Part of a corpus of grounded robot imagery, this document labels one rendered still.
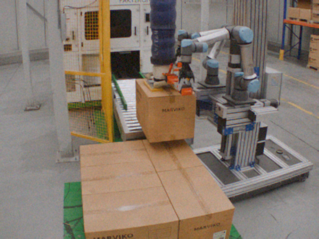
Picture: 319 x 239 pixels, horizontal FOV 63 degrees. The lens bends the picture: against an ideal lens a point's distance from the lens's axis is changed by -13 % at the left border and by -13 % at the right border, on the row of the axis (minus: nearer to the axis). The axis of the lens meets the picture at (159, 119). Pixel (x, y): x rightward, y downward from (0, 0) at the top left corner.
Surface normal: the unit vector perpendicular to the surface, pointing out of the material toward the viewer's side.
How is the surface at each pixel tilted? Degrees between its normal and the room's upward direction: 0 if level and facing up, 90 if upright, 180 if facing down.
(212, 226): 90
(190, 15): 90
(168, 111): 90
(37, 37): 90
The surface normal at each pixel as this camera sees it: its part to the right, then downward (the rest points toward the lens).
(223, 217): 0.25, 0.36
